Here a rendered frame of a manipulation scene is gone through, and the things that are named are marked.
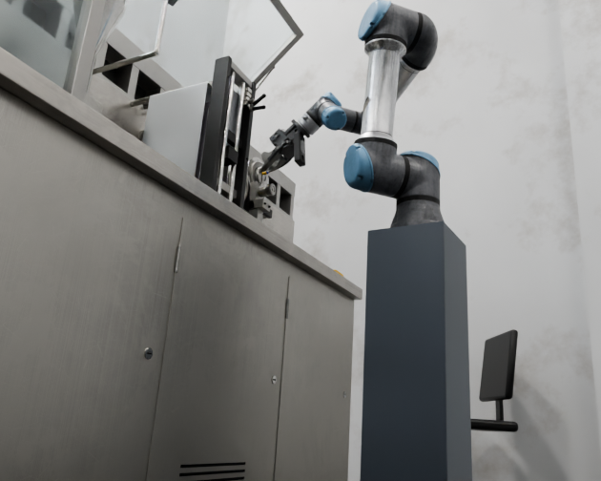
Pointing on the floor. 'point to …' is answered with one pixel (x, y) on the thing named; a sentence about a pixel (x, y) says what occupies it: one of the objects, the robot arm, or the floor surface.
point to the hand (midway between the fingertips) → (265, 171)
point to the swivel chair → (498, 380)
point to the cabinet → (141, 326)
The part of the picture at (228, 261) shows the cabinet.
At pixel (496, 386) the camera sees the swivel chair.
